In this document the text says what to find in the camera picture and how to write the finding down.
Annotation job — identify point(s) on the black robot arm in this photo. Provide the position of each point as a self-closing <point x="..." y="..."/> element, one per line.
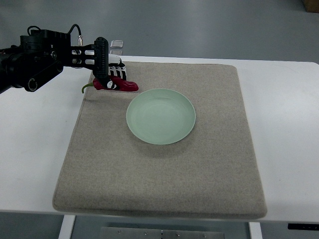
<point x="42" y="55"/>

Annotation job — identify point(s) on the cardboard box corner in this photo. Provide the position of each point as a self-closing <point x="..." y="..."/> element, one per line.
<point x="311" y="5"/>

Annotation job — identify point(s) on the white table leg right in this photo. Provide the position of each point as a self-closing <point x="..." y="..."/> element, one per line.
<point x="255" y="230"/>

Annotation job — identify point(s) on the light green plate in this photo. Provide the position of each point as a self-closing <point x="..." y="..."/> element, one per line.
<point x="160" y="116"/>

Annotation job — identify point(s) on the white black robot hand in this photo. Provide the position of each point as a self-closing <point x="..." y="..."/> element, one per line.
<point x="116" y="66"/>

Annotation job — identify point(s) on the black table control panel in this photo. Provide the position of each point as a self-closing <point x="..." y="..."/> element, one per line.
<point x="303" y="227"/>

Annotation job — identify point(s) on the red chili pepper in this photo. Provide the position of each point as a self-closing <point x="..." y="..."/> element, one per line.
<point x="115" y="83"/>

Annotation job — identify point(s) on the white table leg left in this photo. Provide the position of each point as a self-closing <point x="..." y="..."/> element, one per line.
<point x="67" y="227"/>

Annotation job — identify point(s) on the white table leg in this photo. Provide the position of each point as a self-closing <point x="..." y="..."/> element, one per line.
<point x="255" y="230"/>
<point x="67" y="227"/>

